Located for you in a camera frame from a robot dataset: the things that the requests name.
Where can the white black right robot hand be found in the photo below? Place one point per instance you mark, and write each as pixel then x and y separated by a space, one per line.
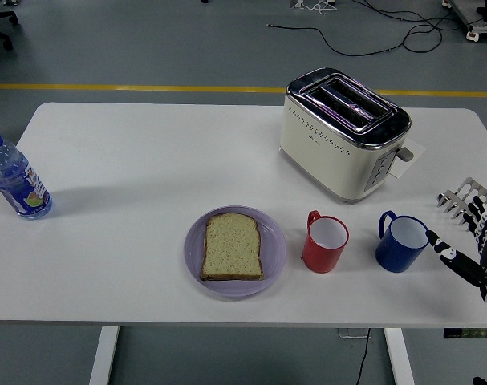
pixel 457 262

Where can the blue enamel cup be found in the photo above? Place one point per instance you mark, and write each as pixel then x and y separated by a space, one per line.
pixel 395 254

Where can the red enamel cup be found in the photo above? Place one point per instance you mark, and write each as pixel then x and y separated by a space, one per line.
pixel 321 258

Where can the slice of bread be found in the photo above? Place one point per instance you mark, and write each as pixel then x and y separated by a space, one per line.
pixel 232 248

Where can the metal toast rack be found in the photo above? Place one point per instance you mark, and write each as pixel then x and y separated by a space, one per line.
pixel 457 198

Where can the black table control panel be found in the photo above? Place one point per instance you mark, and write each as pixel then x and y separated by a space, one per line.
pixel 463 333

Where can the white table leg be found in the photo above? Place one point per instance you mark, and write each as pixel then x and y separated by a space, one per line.
pixel 103 357
pixel 399 357

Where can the grey box under table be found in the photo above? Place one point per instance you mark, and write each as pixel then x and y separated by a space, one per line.
pixel 349 333

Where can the cream and chrome toaster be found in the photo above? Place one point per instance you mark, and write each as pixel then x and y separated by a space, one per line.
pixel 327 160

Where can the purple round plate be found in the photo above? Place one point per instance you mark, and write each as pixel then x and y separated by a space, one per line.
pixel 273 248

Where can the yellow floor tape line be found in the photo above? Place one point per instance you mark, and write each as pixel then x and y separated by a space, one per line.
pixel 147 87

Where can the plastic bottle with blue cap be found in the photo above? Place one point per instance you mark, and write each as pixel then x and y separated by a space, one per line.
pixel 20 184

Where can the black office chair base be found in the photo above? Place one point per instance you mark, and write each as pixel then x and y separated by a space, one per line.
pixel 0 30

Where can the wheeled metal equipment frame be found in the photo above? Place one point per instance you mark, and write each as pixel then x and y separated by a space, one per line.
pixel 481 28

